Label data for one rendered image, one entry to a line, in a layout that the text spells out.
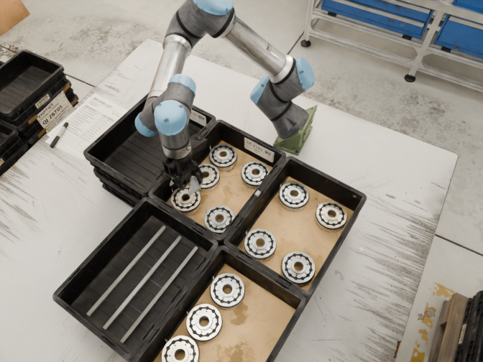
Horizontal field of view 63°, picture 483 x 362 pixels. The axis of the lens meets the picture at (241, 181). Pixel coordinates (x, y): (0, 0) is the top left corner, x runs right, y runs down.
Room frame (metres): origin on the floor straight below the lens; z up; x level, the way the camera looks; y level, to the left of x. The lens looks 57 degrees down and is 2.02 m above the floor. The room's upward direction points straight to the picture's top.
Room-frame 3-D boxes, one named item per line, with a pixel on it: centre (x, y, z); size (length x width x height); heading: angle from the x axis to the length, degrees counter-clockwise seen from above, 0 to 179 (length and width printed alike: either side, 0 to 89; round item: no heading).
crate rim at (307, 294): (0.57, -0.17, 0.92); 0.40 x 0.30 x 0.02; 146
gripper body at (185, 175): (0.64, 0.18, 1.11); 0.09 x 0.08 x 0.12; 150
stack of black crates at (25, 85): (1.56, 1.17, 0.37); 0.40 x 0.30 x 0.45; 151
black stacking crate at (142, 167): (0.90, 0.32, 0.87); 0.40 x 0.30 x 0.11; 146
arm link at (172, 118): (0.65, 0.17, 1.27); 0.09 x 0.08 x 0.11; 174
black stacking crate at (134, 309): (0.41, 0.30, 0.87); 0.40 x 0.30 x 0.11; 146
